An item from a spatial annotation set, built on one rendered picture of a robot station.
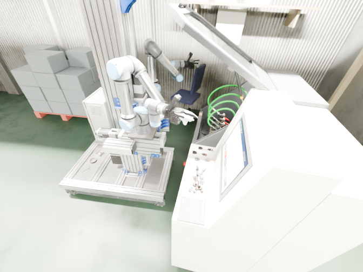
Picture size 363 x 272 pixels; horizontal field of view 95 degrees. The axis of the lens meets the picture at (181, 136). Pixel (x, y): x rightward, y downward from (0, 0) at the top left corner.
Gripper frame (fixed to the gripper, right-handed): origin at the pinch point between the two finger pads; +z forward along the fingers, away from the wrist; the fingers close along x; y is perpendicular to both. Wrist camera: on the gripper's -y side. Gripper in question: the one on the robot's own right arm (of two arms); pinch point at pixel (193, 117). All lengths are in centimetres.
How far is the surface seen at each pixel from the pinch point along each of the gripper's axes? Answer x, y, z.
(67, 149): -17, 145, -224
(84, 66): -107, 33, -284
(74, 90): -73, 68, -270
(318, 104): -56, -11, 61
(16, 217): 75, 157, -162
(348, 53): -325, -41, 109
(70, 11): -130, -49, -336
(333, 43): -335, -53, 84
